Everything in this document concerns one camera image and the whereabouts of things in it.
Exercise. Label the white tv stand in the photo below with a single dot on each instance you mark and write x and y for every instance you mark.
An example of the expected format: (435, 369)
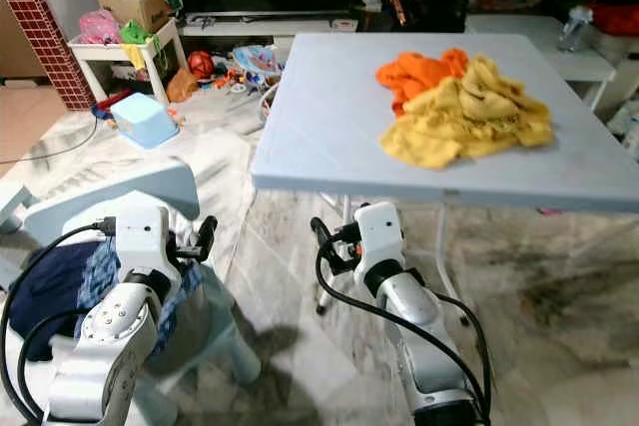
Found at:
(260, 27)

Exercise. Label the light blue storage box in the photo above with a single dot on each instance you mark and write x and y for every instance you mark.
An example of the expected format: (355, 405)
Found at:
(145, 122)

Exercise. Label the pink toy bag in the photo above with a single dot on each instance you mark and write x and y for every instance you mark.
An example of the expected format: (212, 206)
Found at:
(98, 27)

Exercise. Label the red bag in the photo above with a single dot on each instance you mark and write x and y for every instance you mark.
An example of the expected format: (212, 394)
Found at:
(617, 19)

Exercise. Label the red ball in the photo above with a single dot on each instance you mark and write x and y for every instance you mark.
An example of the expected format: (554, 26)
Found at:
(201, 64)

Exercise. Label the white side shelf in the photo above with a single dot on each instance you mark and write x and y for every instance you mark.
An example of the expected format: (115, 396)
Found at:
(90, 62)

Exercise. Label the clear water bottle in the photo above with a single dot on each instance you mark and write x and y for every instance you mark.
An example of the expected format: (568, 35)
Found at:
(576, 29)

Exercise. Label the orange shirt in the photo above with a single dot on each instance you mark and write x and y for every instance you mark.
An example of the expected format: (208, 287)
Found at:
(414, 75)

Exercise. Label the yellow shirt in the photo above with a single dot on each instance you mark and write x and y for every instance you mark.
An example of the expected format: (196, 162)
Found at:
(469, 117)

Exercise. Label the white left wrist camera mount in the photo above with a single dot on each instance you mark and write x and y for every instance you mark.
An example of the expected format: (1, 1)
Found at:
(145, 236)

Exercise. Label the cardboard box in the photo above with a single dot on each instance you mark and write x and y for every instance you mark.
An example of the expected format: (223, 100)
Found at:
(130, 2)

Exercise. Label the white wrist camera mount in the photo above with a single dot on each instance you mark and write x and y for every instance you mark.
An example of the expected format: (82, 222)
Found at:
(145, 236)
(379, 234)

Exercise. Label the navy garment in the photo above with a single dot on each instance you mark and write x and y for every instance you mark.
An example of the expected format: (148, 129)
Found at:
(50, 296)

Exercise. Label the blue patterned baby toy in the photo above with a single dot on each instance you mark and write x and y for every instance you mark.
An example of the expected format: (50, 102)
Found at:
(258, 65)

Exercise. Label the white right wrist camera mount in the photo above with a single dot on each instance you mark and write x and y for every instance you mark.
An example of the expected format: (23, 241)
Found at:
(379, 234)

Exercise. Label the white low table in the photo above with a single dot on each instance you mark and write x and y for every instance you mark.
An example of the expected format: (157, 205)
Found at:
(559, 62)

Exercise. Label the small white stool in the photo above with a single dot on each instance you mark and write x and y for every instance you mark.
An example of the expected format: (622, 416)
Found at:
(12, 205)

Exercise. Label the brown bag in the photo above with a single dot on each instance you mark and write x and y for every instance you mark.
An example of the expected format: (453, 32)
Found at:
(182, 87)

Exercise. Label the white folding table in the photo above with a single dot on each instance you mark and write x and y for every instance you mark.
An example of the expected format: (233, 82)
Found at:
(310, 137)

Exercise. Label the green toy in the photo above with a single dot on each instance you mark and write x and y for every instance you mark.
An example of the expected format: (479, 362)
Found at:
(135, 35)

